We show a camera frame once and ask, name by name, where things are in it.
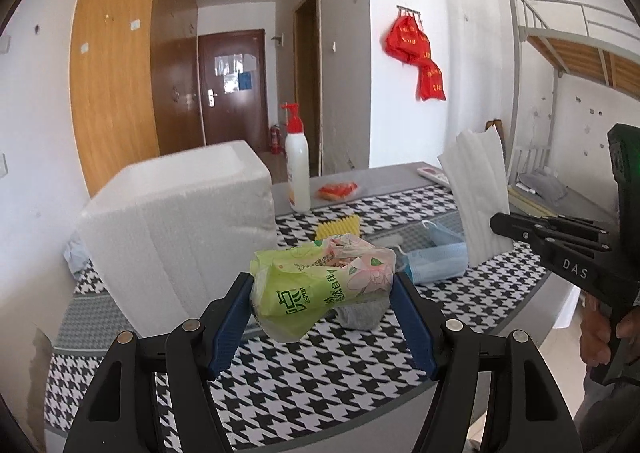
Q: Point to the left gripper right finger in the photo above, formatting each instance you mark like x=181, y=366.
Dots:
x=526, y=411

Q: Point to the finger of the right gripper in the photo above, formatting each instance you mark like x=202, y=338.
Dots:
x=537, y=234
x=573, y=224

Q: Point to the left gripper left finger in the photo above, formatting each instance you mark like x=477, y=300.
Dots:
x=119, y=410

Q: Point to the blue face mask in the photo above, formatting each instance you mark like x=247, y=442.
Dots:
x=428, y=252

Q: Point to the grey sock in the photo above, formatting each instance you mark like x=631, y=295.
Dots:
x=364, y=316

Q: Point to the yellow foam fruit net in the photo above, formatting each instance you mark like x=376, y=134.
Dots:
x=345, y=225

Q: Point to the green tissue pack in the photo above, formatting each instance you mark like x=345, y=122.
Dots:
x=294, y=288

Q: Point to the person right hand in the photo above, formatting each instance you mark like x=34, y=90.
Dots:
x=597, y=332

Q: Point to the white remote control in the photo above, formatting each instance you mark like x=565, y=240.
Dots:
x=435, y=174

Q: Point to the light blue crumpled cloth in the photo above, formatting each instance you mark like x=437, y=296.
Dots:
x=76, y=256

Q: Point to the white styrofoam box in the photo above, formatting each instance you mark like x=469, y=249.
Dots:
x=169, y=235

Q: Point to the metal bunk bed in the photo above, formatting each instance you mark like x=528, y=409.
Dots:
x=575, y=75

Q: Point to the red snack packet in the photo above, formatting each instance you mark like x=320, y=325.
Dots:
x=337, y=191

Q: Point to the red hanging bags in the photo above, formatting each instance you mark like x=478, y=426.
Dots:
x=407, y=43

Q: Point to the red fire extinguisher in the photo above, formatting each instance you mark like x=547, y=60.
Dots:
x=275, y=139

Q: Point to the wooden wardrobe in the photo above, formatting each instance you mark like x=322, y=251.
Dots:
x=133, y=83

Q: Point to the dark brown entrance door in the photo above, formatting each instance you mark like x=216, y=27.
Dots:
x=233, y=88

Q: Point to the wall hook rack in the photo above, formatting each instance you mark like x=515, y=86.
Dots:
x=405, y=11

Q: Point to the white wall switch pair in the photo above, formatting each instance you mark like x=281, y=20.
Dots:
x=4, y=169

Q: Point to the white wall socket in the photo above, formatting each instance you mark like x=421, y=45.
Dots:
x=5, y=43

